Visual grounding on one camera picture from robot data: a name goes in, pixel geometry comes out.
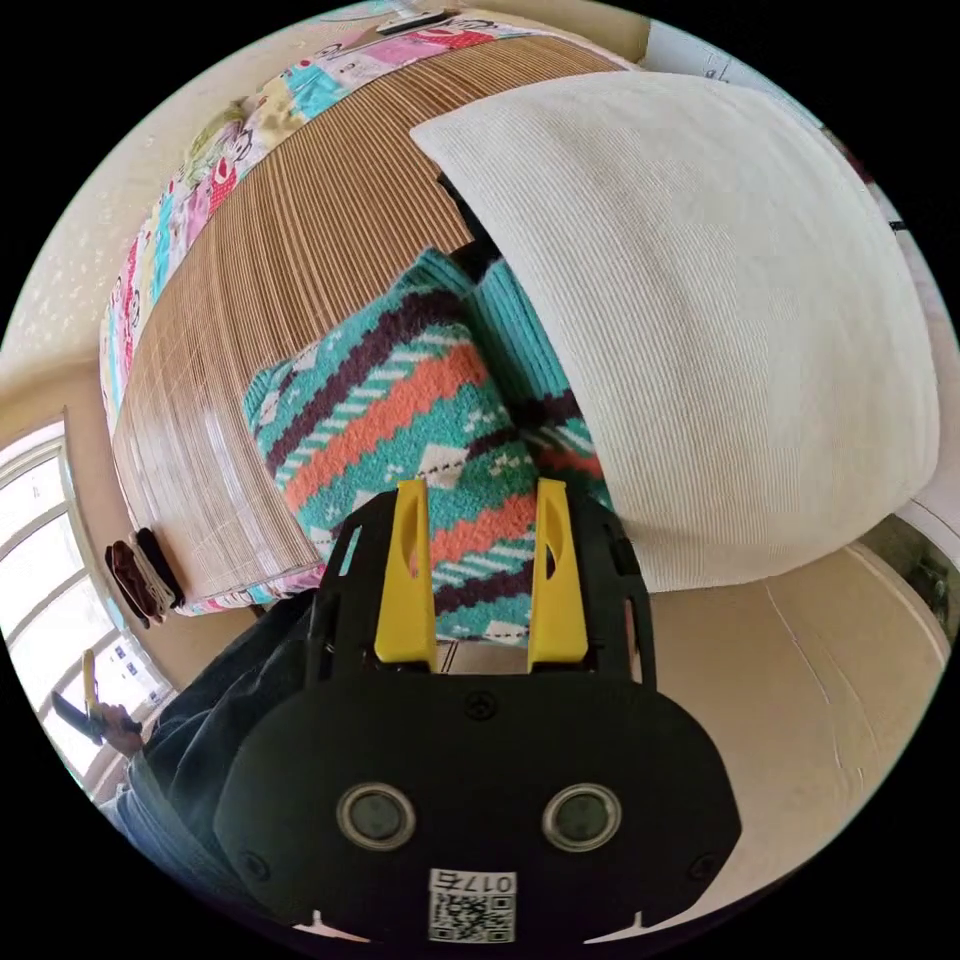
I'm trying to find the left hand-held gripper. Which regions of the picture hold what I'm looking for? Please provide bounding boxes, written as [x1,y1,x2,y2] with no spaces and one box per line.
[50,647,144,748]

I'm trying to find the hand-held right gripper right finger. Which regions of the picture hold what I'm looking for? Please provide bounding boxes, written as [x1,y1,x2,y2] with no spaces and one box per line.
[526,477,592,674]

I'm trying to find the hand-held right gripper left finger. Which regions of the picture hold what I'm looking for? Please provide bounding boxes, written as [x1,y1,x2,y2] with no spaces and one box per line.
[372,479,439,667]

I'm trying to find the green patterned sweater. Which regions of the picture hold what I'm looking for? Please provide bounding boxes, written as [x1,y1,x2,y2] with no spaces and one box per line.
[242,246,625,648]

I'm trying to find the person's left hand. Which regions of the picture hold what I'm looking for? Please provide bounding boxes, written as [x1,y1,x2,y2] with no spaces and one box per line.
[101,703,149,757]

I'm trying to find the pile of clothes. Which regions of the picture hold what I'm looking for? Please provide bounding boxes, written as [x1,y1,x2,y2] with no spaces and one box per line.
[104,527,187,630]

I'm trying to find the person's body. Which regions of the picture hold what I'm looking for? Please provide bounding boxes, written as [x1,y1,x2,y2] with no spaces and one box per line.
[97,588,320,913]

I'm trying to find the window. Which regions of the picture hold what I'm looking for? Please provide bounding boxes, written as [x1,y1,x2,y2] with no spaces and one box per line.
[0,418,170,793]

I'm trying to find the white ribbed pillow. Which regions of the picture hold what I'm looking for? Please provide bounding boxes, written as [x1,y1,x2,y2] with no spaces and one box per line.
[409,69,943,595]

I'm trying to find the bed with woven mat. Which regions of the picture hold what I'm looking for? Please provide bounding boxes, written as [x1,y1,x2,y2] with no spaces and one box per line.
[97,0,655,618]

